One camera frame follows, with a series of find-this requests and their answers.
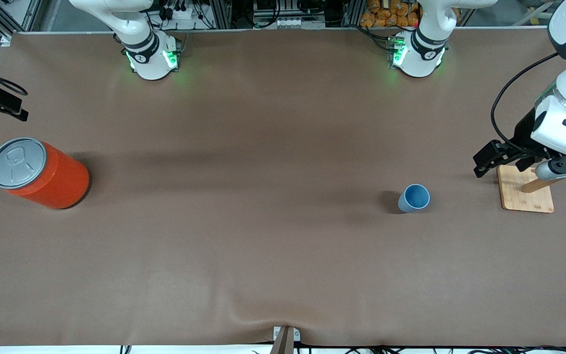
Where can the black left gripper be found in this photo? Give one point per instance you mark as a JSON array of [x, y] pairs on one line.
[[524, 132]]

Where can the blue plastic cup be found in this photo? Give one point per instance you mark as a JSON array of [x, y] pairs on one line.
[[415, 196]]

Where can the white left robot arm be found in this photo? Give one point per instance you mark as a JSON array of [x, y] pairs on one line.
[[420, 59]]

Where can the wooden cup rack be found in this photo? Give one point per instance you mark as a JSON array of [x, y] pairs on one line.
[[523, 199]]

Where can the orange can with grey lid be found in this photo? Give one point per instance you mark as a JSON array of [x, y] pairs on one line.
[[57, 182]]

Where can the orange snack pile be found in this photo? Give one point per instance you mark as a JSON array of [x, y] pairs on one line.
[[386, 17]]

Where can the white power strip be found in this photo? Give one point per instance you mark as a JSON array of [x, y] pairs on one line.
[[180, 14]]

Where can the brown table cover cloth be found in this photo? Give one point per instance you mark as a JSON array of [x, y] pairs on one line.
[[283, 246]]

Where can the white connector strip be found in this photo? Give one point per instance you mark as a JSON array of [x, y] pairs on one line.
[[297, 23]]

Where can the aluminium frame post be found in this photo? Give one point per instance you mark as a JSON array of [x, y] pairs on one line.
[[353, 14], [219, 14]]

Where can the grey metal camera bracket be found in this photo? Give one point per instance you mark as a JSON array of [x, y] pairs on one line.
[[283, 344]]

